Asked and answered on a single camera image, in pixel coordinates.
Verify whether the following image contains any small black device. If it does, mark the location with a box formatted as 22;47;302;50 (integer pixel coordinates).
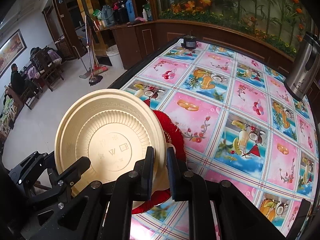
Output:
180;34;198;49

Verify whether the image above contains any teal kettle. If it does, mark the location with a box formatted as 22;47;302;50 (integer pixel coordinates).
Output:
101;5;115;27

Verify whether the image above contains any flat mop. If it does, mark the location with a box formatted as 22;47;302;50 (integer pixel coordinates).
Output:
79;15;95;79

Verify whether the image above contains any black kettle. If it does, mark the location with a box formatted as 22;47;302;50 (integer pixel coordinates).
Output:
114;1;129;24

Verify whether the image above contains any stainless steel thermos jug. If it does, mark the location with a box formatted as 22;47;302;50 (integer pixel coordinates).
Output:
284;31;320;102

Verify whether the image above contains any framed wall painting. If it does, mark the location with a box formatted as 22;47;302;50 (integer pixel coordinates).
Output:
0;29;27;78

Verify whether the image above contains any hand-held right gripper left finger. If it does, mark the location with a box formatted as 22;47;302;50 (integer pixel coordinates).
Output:
32;146;155;240

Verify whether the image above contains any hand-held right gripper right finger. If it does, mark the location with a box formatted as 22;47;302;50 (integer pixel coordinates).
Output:
166;147;288;240

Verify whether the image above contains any beige ribbed plastic plate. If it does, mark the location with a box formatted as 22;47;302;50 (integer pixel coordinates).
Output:
54;88;173;202

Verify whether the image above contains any colourful broom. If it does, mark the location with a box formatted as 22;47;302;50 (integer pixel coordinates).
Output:
91;37;109;77

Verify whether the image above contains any red scalloped plate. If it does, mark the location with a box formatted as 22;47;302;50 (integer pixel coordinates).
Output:
131;109;187;215

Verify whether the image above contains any wooden chair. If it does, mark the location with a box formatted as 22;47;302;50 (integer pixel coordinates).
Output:
9;85;40;110
37;55;64;92

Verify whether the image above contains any artificial flower display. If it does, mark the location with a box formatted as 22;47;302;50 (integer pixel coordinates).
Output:
157;0;310;58

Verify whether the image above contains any red gold-rimmed plate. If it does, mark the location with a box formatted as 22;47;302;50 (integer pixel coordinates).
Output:
162;127;175;145

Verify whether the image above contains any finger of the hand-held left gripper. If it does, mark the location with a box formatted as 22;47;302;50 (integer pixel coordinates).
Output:
29;187;91;211
57;156;91;189

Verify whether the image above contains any white plastic bucket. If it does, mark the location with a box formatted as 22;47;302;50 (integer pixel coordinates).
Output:
106;44;123;67

